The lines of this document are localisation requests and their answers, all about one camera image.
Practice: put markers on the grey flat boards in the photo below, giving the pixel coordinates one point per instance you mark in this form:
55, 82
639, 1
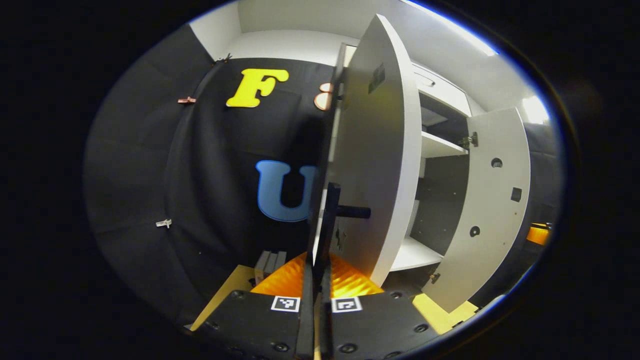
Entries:
270, 265

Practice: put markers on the metal door hinge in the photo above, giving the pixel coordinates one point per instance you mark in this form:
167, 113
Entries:
470, 140
434, 276

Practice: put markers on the white clip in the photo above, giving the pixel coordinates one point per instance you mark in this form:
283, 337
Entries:
163, 223

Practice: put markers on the white cabinet door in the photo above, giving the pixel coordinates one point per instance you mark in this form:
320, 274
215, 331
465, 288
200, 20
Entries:
490, 225
375, 150

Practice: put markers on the pink clip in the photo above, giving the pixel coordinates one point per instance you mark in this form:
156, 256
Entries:
186, 100

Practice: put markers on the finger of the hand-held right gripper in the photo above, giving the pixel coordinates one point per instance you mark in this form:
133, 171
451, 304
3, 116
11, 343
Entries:
539, 235

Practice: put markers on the white cabinet shelf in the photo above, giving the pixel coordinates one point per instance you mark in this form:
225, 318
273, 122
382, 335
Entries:
415, 255
437, 146

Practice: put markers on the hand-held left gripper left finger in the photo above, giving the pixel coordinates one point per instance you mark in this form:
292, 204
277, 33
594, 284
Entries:
306, 330

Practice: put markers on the black clip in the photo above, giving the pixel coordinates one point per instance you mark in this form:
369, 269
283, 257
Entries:
224, 58

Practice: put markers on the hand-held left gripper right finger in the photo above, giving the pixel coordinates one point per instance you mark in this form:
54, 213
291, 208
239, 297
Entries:
326, 330

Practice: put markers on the white double-door shoe cabinet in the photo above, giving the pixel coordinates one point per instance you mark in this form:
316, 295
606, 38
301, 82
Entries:
440, 210

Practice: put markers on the white cabinet top flap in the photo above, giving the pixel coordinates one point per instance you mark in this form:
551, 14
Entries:
447, 97

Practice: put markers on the small ceiling light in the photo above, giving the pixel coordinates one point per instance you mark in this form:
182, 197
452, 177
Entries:
535, 110

